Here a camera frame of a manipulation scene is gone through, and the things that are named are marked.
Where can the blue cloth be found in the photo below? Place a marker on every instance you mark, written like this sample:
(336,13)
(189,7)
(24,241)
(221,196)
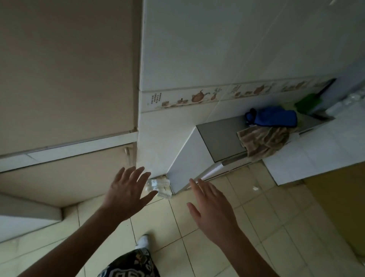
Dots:
(273,117)

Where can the beige door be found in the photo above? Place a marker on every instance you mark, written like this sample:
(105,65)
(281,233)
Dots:
(65,85)

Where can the person's left thumb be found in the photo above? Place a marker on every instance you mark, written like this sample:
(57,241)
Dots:
(148,199)

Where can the white tiled counter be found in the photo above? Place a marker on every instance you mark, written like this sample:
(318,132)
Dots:
(319,148)

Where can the clear glass container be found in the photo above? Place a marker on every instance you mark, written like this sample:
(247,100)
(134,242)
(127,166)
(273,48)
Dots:
(353,98)

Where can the person's right forearm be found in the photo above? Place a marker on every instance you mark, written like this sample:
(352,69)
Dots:
(248,258)

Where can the brown towel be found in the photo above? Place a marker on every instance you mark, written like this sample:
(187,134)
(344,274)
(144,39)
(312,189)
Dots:
(263,139)

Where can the person's right hand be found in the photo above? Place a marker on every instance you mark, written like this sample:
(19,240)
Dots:
(215,212)

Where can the person's left middle finger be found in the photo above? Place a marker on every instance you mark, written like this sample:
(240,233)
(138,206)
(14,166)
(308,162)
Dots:
(137,177)

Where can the brown wooden cabinet door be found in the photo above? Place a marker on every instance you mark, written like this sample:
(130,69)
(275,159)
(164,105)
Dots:
(339,205)

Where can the person's patterned trouser leg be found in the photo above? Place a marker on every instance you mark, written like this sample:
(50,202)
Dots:
(131,264)

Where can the clear plastic bottle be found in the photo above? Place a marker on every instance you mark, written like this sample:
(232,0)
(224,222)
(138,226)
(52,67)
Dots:
(164,195)
(158,184)

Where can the person's right thumb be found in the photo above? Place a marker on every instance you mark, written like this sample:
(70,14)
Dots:
(194,212)

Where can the person's left hand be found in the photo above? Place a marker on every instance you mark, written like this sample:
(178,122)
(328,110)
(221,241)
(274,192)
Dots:
(125,197)

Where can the person's left forearm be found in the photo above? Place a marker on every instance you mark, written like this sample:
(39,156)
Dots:
(71,245)

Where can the person's left little finger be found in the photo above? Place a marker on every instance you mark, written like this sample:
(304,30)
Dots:
(118,177)

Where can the grey-topped tiled ledge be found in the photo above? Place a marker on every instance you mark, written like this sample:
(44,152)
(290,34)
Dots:
(196,159)

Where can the person's white shoe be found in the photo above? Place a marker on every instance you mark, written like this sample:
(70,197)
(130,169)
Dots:
(143,241)

